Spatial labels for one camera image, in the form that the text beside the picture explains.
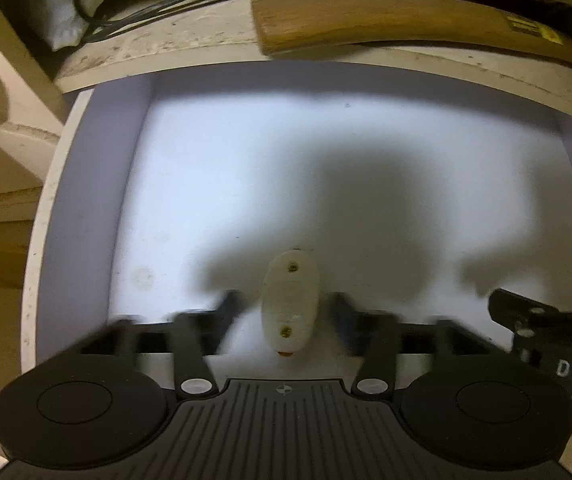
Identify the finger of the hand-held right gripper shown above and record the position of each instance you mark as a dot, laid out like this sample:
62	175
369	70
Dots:
508	305

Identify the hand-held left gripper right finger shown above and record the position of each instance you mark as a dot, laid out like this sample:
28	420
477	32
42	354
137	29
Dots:
344	310

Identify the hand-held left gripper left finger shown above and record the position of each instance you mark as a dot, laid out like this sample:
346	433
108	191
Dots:
229	305

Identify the white oval plastic plug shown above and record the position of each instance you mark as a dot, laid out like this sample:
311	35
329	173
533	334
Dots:
290	300

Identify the white box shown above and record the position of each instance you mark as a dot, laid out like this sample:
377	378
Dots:
215	175

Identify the cream cabinet shelf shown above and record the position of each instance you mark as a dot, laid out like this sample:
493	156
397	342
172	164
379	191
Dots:
190	35

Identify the curved wooden board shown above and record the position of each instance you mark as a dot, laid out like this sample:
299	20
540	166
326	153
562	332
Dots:
391	17

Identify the cream cabinet side panel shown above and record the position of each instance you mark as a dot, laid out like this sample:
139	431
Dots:
0	90

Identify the white plastic bag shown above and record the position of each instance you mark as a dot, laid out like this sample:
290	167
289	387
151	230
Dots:
65	5

